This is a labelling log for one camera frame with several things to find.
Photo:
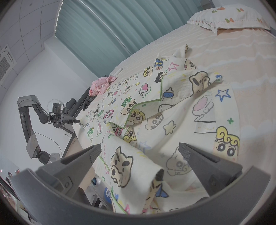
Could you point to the black garment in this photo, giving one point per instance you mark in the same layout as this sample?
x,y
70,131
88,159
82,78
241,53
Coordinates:
x,y
87,102

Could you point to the white garment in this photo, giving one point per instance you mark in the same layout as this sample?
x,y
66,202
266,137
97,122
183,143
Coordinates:
x,y
118,71

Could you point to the bed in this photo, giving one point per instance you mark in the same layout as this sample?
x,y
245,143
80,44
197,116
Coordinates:
x,y
257,78

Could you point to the white ceiling air vent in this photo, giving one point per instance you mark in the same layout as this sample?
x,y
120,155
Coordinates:
x,y
1,67

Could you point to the blue-green curtain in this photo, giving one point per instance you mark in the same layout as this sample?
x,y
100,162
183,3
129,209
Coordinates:
x,y
93,31
140,6

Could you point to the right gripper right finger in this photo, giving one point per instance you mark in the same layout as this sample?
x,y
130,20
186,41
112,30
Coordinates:
x,y
213,170

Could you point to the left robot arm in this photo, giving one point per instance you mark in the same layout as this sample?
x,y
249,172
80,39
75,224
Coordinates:
x,y
26,125

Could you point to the white printed pillow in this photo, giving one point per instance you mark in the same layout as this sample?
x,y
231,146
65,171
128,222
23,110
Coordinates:
x,y
231,17

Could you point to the white printed pyjama top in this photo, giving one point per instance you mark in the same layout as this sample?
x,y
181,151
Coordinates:
x,y
175,102

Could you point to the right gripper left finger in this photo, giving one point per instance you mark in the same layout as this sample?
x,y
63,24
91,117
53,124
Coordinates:
x,y
70,170

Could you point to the pink garment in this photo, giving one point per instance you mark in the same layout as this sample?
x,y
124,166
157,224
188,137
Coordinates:
x,y
100,85

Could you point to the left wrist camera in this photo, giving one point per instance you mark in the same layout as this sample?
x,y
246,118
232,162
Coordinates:
x,y
56,108

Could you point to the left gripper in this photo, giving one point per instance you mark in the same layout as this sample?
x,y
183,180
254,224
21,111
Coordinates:
x,y
64,118

